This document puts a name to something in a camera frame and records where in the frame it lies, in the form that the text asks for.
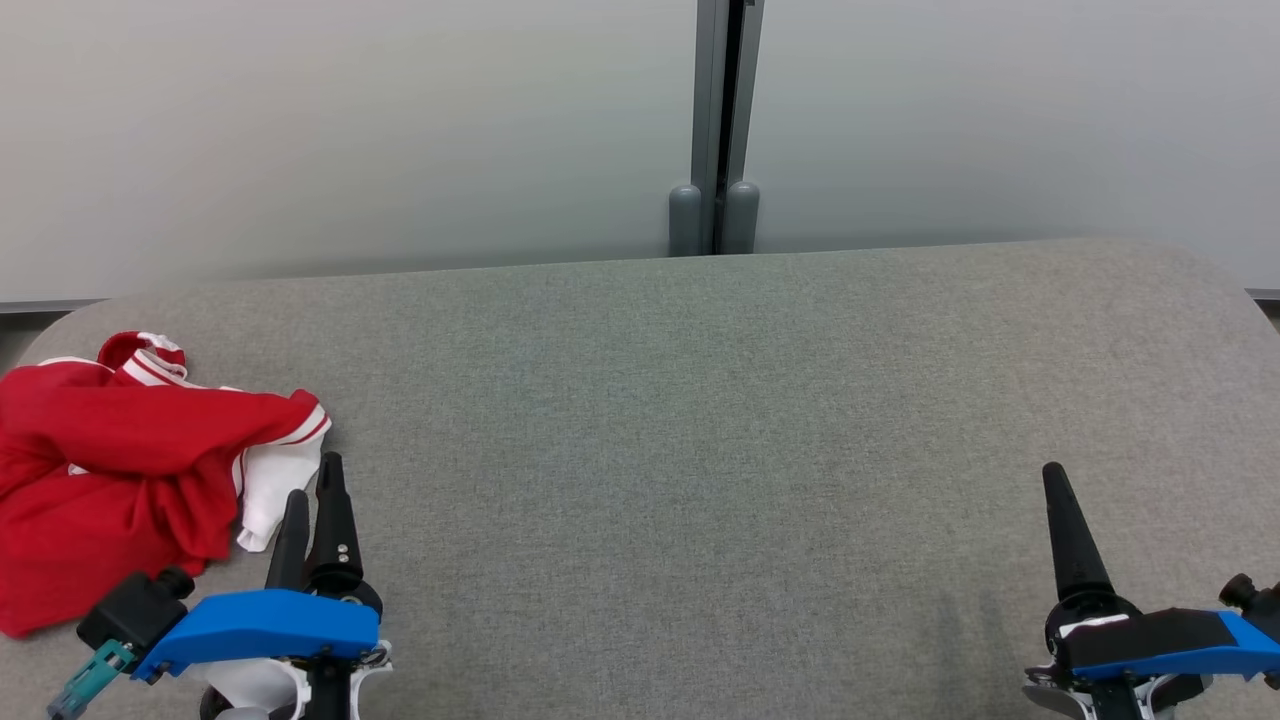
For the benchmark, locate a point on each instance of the blue white left gripper body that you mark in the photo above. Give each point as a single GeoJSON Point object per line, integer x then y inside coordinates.
{"type": "Point", "coordinates": [260, 625]}

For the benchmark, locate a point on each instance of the grey metal partition post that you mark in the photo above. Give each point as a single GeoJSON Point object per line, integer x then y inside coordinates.
{"type": "Point", "coordinates": [748, 100]}
{"type": "Point", "coordinates": [705, 100]}

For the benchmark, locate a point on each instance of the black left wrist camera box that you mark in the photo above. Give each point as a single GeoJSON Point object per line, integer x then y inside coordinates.
{"type": "Point", "coordinates": [135, 610]}

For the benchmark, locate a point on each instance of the grey panel base rail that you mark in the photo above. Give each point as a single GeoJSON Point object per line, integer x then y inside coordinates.
{"type": "Point", "coordinates": [1265, 295]}
{"type": "Point", "coordinates": [50, 305]}

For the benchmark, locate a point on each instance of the red jersey with white trim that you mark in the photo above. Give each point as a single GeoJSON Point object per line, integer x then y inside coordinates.
{"type": "Point", "coordinates": [150, 430]}

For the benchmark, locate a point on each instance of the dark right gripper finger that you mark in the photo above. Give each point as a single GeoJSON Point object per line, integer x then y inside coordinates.
{"type": "Point", "coordinates": [1075, 550]}

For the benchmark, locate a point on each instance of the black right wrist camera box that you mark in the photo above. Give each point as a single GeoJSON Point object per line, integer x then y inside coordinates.
{"type": "Point", "coordinates": [1255, 600]}

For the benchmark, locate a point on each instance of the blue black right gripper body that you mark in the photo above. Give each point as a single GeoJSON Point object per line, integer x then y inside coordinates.
{"type": "Point", "coordinates": [1150, 640]}

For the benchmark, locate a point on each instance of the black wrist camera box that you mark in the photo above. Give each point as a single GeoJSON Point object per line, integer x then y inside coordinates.
{"type": "Point", "coordinates": [1255, 600]}
{"type": "Point", "coordinates": [135, 610]}

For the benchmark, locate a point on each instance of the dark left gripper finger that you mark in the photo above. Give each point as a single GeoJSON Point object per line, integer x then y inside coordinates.
{"type": "Point", "coordinates": [292, 550]}
{"type": "Point", "coordinates": [335, 540]}

